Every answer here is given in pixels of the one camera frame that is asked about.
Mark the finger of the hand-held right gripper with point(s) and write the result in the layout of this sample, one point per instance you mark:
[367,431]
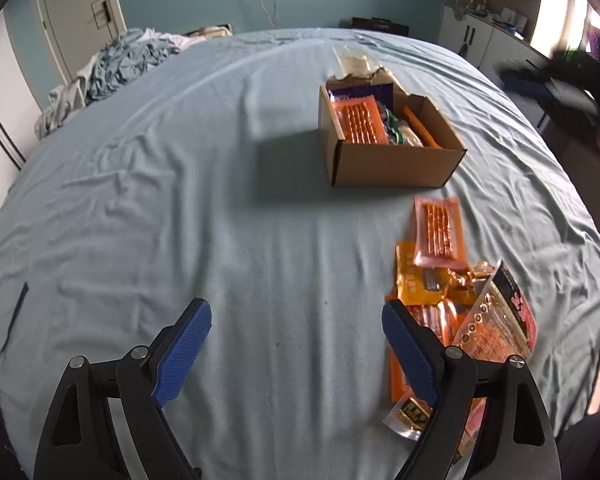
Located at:
[525,89]
[525,70]

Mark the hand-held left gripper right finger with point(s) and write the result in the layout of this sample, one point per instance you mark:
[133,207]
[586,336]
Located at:
[410,355]

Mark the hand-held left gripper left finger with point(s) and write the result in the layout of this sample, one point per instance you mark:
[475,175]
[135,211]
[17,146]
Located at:
[185,355]

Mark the gold small snack packet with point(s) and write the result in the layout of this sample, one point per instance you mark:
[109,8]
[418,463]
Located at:
[407,416]
[472,275]

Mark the large black red snack bag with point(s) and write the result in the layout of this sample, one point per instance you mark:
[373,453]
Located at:
[500,320]

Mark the pink-orange stick snack packet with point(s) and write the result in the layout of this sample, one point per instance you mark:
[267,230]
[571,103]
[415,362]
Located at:
[362,120]
[437,232]

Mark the green white chicken foot packet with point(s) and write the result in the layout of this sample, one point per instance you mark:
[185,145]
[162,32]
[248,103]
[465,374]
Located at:
[397,130]

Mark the brown cardboard box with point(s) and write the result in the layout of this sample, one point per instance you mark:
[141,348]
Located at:
[390,167]

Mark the blue snack packet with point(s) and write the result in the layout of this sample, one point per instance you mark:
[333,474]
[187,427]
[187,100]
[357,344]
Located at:
[365,92]

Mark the white lower cabinet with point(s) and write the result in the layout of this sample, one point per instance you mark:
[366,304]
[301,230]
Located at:
[472,35]

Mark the bright window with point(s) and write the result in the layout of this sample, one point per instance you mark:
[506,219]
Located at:
[555,10]

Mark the cluster of small bottles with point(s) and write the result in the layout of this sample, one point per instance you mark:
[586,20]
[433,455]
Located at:
[490,12]

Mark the light blue bed sheet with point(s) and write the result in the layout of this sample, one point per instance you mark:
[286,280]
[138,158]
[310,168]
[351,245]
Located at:
[180,210]

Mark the black case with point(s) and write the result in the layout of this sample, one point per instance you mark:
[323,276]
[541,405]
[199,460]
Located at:
[380,25]

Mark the clear plastic packet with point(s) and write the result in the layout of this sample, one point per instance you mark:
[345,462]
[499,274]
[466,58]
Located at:
[352,62]

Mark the person's dark striped shorts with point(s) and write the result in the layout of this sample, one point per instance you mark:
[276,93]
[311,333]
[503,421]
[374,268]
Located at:
[590,450]

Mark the crumpled blue grey bedding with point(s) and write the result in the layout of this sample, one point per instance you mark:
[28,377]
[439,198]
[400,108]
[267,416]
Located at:
[120,60]

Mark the white wardrobe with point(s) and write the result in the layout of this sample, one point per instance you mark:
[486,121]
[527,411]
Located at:
[0,110]

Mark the white door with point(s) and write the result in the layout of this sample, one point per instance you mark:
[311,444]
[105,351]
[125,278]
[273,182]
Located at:
[75,10]

